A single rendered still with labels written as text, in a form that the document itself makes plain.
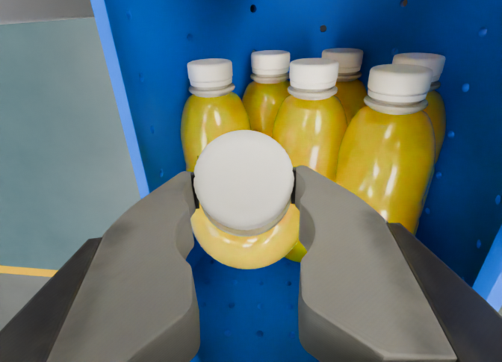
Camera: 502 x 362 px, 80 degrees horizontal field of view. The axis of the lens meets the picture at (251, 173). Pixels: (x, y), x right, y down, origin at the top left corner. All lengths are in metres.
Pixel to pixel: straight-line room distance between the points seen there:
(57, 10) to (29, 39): 1.00
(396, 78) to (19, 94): 1.55
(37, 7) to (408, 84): 0.44
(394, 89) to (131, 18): 0.19
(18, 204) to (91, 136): 0.59
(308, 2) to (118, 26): 0.20
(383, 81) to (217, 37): 0.18
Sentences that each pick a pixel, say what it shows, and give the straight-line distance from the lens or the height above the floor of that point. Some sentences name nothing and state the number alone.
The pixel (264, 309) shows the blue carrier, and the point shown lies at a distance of 0.35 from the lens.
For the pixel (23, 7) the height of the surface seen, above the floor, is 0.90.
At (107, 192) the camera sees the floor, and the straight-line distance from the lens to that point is 1.69.
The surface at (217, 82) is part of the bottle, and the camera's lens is 0.27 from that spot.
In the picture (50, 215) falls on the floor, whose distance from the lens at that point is 1.92.
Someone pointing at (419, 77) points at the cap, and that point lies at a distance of 0.22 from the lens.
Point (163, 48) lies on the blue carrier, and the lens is 0.29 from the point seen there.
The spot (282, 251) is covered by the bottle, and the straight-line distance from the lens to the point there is 0.16.
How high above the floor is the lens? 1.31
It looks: 61 degrees down
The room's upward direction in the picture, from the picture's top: 176 degrees clockwise
